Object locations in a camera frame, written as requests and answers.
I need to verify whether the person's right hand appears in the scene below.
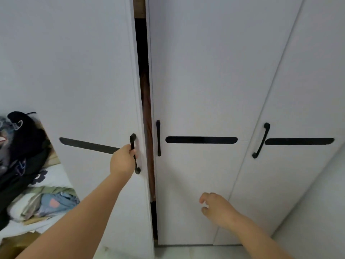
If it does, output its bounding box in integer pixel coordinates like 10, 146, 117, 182
199, 192, 241, 230

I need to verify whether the person's left hand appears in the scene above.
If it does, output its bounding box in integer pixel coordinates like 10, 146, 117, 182
110, 144, 138, 182

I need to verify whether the black door handle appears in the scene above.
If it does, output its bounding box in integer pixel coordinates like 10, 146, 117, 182
156, 120, 162, 157
129, 133, 142, 175
252, 122, 271, 159

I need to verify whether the pile of black printed clothes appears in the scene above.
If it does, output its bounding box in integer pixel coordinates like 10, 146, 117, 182
0, 111, 53, 231

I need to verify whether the lilac wardrobe door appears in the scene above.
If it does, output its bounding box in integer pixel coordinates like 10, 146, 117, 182
0, 0, 345, 259

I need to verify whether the person's left forearm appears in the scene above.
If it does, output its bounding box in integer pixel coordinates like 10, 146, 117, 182
15, 172, 129, 259

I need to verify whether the person's right forearm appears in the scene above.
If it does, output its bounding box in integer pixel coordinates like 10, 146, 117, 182
229, 213, 293, 259

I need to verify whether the white cloth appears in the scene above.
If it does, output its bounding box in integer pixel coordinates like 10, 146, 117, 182
0, 164, 74, 242

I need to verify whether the brown cardboard box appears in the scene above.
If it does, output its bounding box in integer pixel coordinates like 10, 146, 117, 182
0, 232, 41, 259

